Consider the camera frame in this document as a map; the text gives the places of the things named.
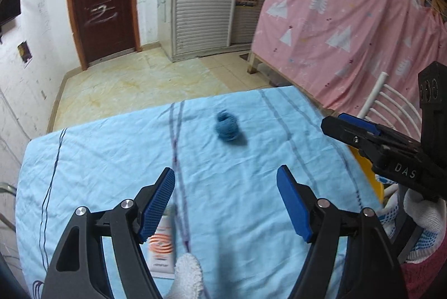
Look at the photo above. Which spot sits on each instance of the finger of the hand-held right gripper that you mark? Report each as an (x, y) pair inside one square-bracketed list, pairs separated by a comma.
[(345, 133), (359, 122)]

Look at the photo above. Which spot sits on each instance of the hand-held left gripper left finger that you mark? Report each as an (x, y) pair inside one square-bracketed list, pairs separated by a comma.
[(157, 204)]

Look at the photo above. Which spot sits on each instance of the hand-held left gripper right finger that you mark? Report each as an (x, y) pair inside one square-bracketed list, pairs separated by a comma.
[(293, 204)]

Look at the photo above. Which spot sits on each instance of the yellow plastic bin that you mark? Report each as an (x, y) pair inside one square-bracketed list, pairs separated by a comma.
[(366, 173)]

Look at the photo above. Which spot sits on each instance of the blue sock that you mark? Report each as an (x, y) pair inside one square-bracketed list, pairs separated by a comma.
[(227, 127)]

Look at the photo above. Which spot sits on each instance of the person's right forearm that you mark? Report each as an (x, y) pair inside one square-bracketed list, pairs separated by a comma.
[(426, 279)]

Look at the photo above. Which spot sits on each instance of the person's right hand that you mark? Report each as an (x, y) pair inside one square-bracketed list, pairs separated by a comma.
[(429, 211)]

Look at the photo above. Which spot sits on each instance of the orange and white packet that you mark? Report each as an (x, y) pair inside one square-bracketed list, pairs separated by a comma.
[(162, 250)]

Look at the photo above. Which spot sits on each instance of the light blue striped tablecloth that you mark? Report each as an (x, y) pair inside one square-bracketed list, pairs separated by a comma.
[(104, 162)]

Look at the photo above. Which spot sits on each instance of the pink printed curtain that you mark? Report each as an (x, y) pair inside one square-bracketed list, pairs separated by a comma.
[(349, 23)]

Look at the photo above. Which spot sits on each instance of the yellow wall socket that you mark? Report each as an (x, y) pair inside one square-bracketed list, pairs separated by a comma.
[(25, 53)]

